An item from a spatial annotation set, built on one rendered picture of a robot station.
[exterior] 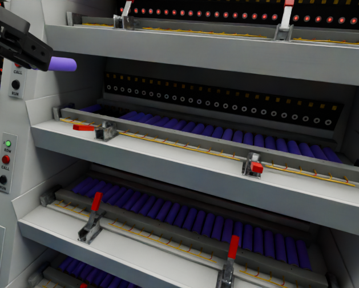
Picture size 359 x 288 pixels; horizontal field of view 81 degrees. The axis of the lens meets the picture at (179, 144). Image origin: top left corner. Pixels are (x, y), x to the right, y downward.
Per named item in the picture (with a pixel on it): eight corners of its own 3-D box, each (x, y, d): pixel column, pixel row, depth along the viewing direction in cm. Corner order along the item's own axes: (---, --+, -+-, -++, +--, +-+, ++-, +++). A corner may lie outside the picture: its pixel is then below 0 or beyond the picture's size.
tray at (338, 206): (382, 242, 28) (423, 183, 24) (34, 146, 44) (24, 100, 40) (334, 169, 45) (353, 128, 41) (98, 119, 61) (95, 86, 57)
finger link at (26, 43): (16, 11, 20) (69, 51, 26) (-8, 10, 21) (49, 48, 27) (7, 43, 20) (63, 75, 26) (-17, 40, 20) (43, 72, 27)
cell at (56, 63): (67, 58, 32) (25, 53, 26) (76, 59, 31) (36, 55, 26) (67, 70, 33) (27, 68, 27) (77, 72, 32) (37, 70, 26)
